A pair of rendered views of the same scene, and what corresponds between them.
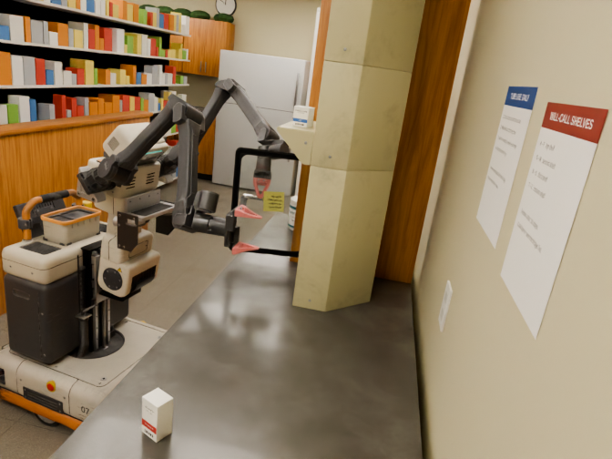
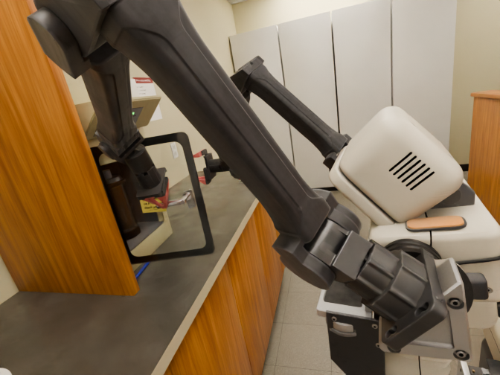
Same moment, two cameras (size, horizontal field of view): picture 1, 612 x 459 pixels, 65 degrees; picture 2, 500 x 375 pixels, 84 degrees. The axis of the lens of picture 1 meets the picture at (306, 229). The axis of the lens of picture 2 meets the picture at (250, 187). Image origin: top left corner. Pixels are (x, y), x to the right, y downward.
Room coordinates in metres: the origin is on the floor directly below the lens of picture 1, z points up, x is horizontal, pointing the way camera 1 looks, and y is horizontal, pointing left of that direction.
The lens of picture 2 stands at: (2.47, 0.57, 1.45)
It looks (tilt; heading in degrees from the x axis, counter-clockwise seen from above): 18 degrees down; 189
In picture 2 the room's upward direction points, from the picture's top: 10 degrees counter-clockwise
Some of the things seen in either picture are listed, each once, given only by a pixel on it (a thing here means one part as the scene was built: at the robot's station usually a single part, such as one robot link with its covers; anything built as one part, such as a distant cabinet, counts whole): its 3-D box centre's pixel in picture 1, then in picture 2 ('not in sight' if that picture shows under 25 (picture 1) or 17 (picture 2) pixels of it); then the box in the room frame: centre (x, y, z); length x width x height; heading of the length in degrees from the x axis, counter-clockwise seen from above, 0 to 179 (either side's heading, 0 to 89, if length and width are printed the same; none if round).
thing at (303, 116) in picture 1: (303, 116); (126, 89); (1.53, 0.05, 1.54); 0.05 x 0.05 x 0.06; 71
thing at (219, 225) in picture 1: (222, 227); (215, 165); (1.36, 0.25, 1.20); 0.07 x 0.07 x 0.10; 82
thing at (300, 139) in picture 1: (303, 139); (123, 115); (1.58, 0.05, 1.46); 0.32 x 0.12 x 0.10; 172
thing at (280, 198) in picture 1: (272, 204); (154, 203); (1.71, 0.14, 1.19); 0.30 x 0.01 x 0.40; 94
